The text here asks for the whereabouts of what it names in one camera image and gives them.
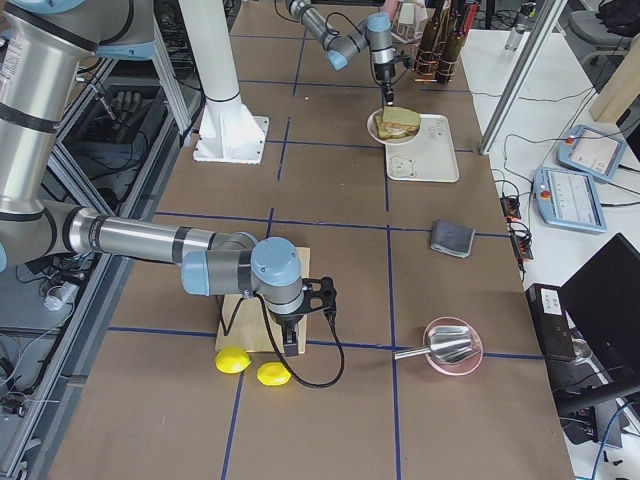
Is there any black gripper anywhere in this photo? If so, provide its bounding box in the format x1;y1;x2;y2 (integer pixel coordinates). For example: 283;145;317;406
267;276;337;356
380;80;395;106

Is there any bread slice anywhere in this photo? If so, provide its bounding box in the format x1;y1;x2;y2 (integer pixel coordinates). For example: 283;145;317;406
373;115;419;141
377;106;421;129

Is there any white round plate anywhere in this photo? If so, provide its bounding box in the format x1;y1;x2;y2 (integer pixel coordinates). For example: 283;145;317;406
366;110;421;147

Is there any white bear tray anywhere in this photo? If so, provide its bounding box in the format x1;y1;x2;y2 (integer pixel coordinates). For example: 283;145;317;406
385;114;460;183

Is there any dark glass bottle upper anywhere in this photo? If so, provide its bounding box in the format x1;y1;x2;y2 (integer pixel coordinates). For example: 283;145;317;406
418;0;451;52

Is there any dark glass bottle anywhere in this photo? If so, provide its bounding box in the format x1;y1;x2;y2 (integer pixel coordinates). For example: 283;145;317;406
418;0;451;52
434;1;478;84

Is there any dark glass bottle lower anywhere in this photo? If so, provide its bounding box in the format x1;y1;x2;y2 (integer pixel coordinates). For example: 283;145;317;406
434;1;478;84

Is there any wooden cutting board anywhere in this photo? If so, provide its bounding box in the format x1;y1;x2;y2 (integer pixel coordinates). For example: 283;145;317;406
215;247;311;355

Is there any yellow lemon half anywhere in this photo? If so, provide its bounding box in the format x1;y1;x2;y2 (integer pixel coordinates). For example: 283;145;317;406
256;362;291;387

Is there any yellow lemon whole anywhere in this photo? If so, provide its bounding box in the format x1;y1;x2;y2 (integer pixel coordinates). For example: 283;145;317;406
214;347;252;374

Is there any metal scoop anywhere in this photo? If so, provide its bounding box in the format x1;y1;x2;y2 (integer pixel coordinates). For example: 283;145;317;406
394;325;477;365

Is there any grey folded cloth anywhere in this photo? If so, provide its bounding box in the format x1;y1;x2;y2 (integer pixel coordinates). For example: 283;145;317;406
430;219;476;258

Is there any pink bowl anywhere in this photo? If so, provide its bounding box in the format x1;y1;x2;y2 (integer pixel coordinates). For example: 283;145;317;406
422;317;484;376

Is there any teach pendant far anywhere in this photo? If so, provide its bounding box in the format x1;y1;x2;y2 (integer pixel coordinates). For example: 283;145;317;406
557;124;627;182

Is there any teach pendant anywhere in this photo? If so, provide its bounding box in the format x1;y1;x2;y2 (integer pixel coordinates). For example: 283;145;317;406
557;124;627;182
533;167;607;234

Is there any teach pendant near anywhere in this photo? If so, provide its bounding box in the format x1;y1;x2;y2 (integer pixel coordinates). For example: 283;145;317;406
533;167;607;234

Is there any black laptop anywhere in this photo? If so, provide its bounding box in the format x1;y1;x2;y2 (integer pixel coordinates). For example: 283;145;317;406
557;233;639;415

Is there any copper wire bottle rack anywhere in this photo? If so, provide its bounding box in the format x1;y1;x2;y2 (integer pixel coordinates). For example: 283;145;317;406
414;49;458;84

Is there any aluminium frame post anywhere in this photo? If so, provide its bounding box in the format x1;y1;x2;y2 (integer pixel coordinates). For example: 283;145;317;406
479;0;568;155

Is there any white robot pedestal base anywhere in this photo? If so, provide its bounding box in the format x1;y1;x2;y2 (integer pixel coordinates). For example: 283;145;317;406
179;0;269;164

